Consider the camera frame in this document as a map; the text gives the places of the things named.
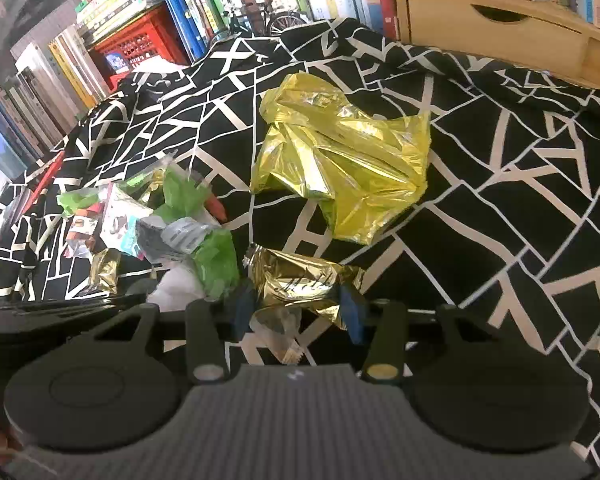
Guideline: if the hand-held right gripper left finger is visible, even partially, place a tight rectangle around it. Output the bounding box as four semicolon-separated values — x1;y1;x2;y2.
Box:
92;280;257;383

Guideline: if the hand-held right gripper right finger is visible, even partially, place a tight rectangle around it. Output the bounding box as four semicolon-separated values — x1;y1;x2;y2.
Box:
340;284;507;382

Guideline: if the gold foil snack wrapper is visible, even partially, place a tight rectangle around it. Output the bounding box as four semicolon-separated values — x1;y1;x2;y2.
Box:
243;244;367;332
89;247;122;295

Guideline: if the white tissue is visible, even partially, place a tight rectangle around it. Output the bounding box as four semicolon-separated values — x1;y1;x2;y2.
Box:
146;262;206;313

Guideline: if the macaron print snack wrapper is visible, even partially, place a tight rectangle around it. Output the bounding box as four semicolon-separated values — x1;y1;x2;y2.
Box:
64;214;103;260

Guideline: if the grey foil wrapper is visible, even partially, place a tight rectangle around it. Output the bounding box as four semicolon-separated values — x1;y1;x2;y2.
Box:
135;216;208;265

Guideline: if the red and white small packet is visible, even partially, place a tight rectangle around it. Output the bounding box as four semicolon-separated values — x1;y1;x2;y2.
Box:
206;194;229;222

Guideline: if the white and teal packet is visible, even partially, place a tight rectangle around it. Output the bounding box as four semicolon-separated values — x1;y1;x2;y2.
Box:
99;184;148;257

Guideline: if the small green wrapper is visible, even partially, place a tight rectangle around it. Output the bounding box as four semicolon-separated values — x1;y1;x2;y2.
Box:
56;185;113;218

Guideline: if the green and clear plastic wrapper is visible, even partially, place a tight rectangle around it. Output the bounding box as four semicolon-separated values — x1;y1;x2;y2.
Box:
122;154;218;223

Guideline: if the large gold foil bag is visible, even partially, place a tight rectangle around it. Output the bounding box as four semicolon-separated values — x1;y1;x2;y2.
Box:
250;72;432;247

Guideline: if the red folder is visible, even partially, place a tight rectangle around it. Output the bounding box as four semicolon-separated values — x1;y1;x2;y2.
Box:
26;151;67;207

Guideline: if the black white patterned cloth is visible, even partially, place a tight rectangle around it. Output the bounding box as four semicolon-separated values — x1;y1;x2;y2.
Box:
0;17;600;461

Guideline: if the row of pale-spined books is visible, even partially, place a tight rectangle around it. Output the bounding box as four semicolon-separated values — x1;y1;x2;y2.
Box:
0;24;112;181

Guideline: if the white crumpled paper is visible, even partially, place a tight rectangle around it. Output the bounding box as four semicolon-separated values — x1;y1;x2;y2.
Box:
129;56;192;82

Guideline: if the red plastic crate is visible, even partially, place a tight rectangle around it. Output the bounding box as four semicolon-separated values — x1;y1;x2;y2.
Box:
94;2;191;92

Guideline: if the miniature bicycle model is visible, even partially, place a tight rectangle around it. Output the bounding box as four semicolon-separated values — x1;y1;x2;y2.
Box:
214;0;309;45

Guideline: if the wooden drawer box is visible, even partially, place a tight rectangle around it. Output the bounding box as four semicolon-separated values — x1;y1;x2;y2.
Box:
390;0;600;92

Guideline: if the stack of flat books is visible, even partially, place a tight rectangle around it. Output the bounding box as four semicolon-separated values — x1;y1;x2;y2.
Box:
71;0;167;42

